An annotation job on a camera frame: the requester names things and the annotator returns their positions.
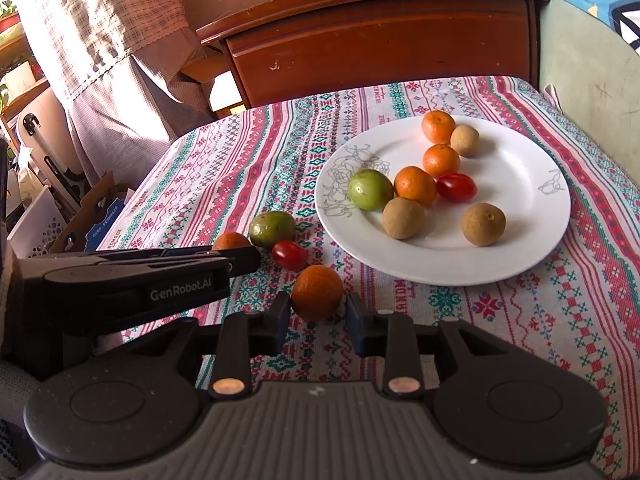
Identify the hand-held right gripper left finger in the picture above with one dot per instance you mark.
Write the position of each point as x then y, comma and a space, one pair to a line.
281, 322

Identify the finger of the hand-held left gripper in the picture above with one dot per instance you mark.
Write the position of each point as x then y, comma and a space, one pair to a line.
245, 262
150, 254

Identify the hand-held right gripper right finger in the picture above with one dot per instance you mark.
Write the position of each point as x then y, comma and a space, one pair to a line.
354, 322

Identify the small orange tangerine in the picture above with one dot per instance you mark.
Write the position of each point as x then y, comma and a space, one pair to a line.
415, 186
441, 160
230, 241
438, 126
317, 294

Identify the green round fruit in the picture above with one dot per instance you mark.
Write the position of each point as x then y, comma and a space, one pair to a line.
271, 227
370, 190

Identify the red cherry tomato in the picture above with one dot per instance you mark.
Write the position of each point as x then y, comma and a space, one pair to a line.
289, 255
456, 187

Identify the white floral plate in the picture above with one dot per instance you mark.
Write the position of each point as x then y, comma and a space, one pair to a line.
520, 195

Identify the brown cardboard box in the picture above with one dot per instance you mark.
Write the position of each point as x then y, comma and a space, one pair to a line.
95, 215

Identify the white perforated basket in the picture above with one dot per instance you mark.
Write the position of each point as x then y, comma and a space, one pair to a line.
37, 225

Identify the white folding chair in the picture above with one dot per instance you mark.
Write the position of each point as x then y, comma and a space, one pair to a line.
47, 145

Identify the yellow cardboard box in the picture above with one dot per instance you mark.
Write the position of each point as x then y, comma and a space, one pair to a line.
220, 90

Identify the plaid beige curtain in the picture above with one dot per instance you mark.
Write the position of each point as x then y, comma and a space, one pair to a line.
115, 50

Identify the patterned woven bedsheet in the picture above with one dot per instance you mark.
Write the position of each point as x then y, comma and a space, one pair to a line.
575, 310

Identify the wooden plant shelf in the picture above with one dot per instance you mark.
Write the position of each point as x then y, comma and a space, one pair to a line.
17, 60

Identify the grey-green cushion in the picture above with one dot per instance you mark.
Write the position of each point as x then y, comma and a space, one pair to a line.
590, 85

